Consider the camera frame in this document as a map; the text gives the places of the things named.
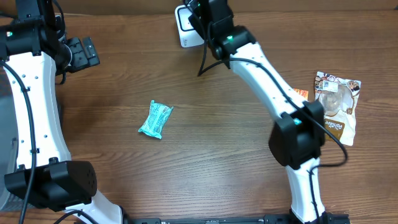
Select light green wipes packet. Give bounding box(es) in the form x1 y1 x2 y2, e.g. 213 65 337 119
138 100 174 139

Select small orange box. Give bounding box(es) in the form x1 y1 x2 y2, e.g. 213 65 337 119
294 88 308 100

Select beige snack pouch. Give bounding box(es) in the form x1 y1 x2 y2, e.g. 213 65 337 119
314 72 361 146

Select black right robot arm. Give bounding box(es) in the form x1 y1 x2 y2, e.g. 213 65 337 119
184 1 325 223

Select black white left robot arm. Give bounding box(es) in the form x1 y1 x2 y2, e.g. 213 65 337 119
1 0 129 223

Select white barcode scanner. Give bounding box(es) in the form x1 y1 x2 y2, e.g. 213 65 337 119
175 5 204 48

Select grey plastic mesh basket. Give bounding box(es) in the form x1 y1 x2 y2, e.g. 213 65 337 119
1 68 22 212

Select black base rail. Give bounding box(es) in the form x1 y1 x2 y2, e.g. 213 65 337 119
130 213 351 224

